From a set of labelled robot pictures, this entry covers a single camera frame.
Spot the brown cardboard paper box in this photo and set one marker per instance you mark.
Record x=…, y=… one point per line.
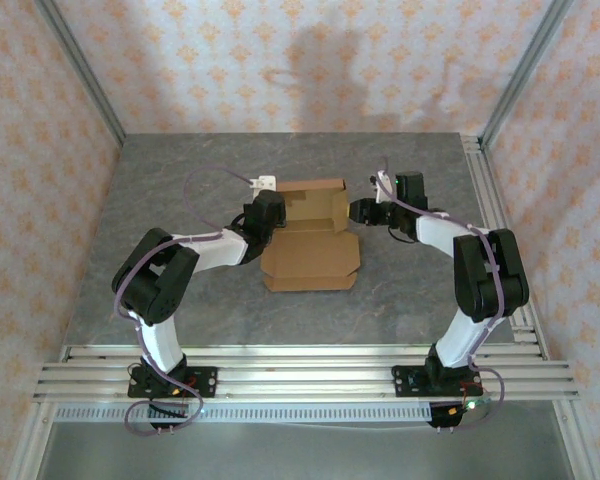
x=310, y=260

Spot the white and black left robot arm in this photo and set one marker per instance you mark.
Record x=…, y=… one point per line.
x=162, y=345

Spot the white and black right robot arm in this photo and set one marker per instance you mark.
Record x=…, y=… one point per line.
x=460, y=340

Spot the grey metal lower panel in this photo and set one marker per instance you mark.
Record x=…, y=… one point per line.
x=305, y=455

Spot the aluminium side extrusion rail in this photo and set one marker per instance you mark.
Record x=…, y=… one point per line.
x=482, y=170

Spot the narrow aluminium extrusion rail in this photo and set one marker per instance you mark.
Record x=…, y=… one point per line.
x=305, y=352

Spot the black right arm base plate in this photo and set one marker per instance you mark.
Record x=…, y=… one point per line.
x=405, y=382

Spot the wide aluminium extrusion rail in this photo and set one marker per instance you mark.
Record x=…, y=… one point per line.
x=305, y=382

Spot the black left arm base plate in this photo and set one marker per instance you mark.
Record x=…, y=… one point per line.
x=205, y=382

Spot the aluminium frame post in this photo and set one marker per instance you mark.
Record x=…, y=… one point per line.
x=83, y=70
x=525, y=70

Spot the aluminium frame leg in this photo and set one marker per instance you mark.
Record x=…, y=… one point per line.
x=577, y=440
x=32, y=445

